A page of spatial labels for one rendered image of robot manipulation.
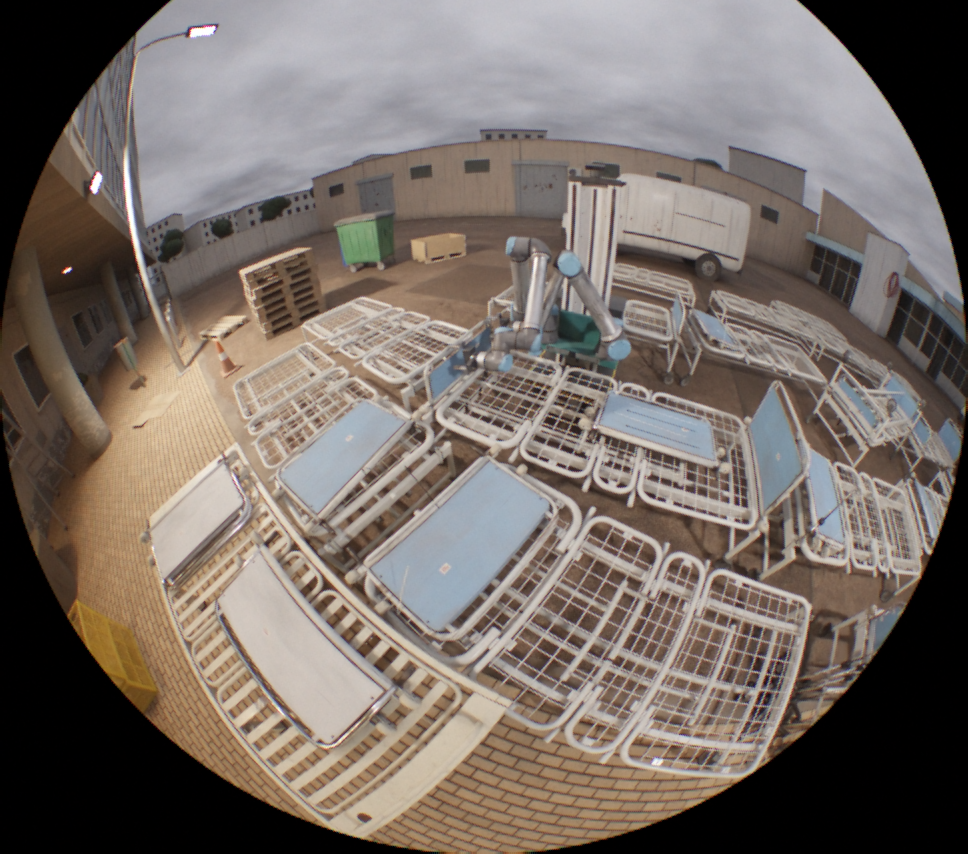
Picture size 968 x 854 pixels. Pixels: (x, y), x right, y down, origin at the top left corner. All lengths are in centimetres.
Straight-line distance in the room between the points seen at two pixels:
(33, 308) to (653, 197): 1219
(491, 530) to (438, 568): 25
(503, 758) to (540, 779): 23
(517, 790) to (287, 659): 122
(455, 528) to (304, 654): 75
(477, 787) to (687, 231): 943
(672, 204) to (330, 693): 908
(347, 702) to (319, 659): 17
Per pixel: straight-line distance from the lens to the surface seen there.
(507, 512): 121
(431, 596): 112
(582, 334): 220
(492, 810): 193
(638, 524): 198
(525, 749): 175
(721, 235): 895
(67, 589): 455
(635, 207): 838
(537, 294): 150
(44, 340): 580
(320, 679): 112
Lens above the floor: 164
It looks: 35 degrees down
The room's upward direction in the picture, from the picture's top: 2 degrees counter-clockwise
